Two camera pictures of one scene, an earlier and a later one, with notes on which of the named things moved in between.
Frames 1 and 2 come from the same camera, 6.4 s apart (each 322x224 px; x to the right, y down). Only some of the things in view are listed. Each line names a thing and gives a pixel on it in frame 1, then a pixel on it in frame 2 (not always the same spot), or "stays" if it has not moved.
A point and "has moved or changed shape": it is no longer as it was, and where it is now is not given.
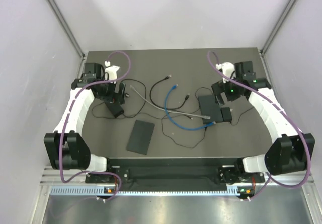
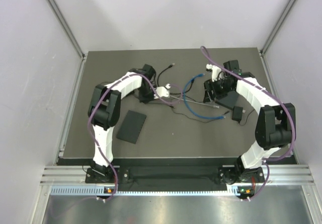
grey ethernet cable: x=169 y=109 → x=214 y=105
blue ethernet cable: x=208 y=125 → x=218 y=117
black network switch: x=141 y=137 → x=131 y=126
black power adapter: x=226 y=114 → x=237 y=113
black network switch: x=209 y=107 has moved or changed shape
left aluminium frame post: x=62 y=16 stays
